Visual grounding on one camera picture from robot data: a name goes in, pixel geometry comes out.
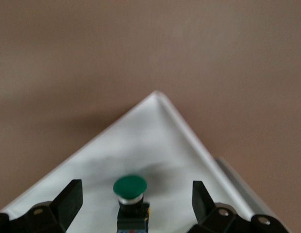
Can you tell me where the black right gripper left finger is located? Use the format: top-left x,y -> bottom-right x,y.
0,179 -> 84,233

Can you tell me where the green mushroom push button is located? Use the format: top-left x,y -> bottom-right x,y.
113,175 -> 151,233

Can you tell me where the white plastic drawer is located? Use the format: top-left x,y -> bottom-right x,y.
0,90 -> 271,233

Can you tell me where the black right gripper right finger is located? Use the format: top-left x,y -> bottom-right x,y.
189,181 -> 291,233

